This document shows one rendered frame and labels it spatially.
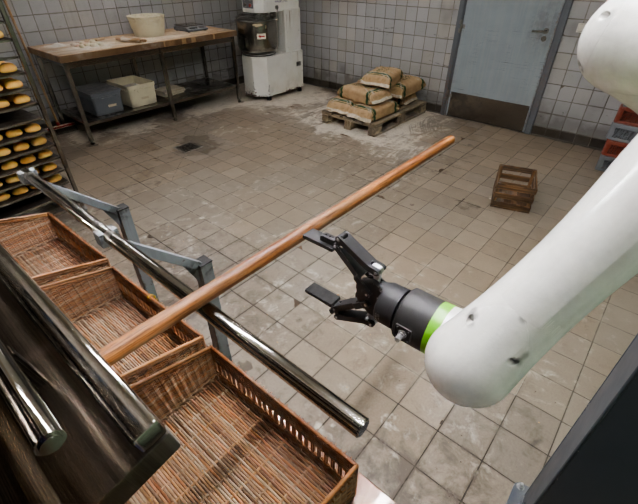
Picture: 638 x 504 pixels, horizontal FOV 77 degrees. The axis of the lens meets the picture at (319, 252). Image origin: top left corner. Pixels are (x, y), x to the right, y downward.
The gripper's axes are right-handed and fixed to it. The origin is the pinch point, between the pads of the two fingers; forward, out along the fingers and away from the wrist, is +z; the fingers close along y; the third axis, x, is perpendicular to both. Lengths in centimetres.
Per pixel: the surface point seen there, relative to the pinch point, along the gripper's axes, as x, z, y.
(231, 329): -21.0, -0.2, 1.0
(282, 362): -20.4, -11.5, 0.9
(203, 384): -13, 35, 58
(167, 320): -27.7, 6.9, -1.9
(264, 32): 357, 391, 32
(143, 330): -31.5, 7.4, -2.4
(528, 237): 238, -2, 120
